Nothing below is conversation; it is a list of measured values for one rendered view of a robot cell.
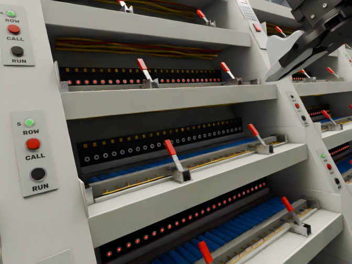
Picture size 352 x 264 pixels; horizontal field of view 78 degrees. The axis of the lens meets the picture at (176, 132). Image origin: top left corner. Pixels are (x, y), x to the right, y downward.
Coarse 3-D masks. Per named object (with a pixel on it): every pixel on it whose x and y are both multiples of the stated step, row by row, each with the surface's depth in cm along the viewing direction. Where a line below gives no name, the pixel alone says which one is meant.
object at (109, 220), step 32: (256, 128) 76; (288, 128) 66; (128, 160) 53; (256, 160) 50; (288, 160) 58; (160, 192) 37; (192, 192) 40; (224, 192) 45; (96, 224) 31; (128, 224) 33
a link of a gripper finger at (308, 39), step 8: (328, 24) 27; (336, 24) 26; (304, 32) 28; (312, 32) 27; (320, 32) 26; (296, 40) 28; (304, 40) 28; (312, 40) 27; (320, 40) 28; (296, 48) 29; (304, 48) 28; (288, 56) 30; (296, 56) 30; (280, 64) 32
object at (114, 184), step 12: (252, 144) 61; (204, 156) 52; (216, 156) 54; (228, 156) 56; (156, 168) 45; (192, 168) 47; (108, 180) 40; (120, 180) 40; (132, 180) 42; (144, 180) 43; (96, 192) 38; (108, 192) 37
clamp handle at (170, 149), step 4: (164, 140) 44; (168, 140) 44; (164, 144) 44; (168, 144) 44; (168, 148) 43; (172, 148) 44; (172, 152) 43; (172, 156) 43; (176, 156) 43; (176, 160) 42; (176, 164) 42; (180, 164) 42; (180, 168) 42
